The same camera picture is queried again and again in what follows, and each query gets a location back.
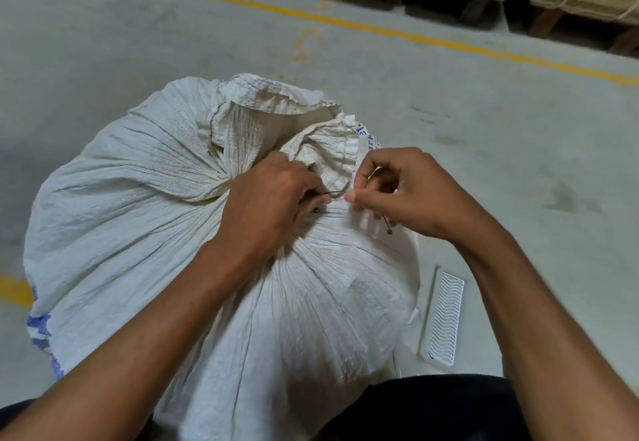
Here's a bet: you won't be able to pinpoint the person's left hand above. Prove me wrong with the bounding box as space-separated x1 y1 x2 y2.
216 151 333 268

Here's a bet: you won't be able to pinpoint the brown wooden pallet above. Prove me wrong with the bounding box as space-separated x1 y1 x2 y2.
528 6 639 56

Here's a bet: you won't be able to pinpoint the black trousers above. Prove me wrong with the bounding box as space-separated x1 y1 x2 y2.
0 374 531 441

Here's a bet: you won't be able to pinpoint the large white woven sack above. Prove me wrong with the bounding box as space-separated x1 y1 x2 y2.
22 73 423 441

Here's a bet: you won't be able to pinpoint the person's right forearm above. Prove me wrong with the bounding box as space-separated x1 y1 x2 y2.
452 226 639 441

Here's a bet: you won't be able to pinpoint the person's left forearm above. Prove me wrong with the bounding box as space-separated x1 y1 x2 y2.
0 237 280 441

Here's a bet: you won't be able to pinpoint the thin dark tie wire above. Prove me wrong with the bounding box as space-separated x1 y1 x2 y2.
310 166 395 235

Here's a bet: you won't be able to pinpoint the white ridged plastic strip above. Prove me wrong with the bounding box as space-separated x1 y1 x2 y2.
416 264 465 368

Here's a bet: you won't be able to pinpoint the person's right hand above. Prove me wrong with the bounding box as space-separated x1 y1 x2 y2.
344 147 486 249

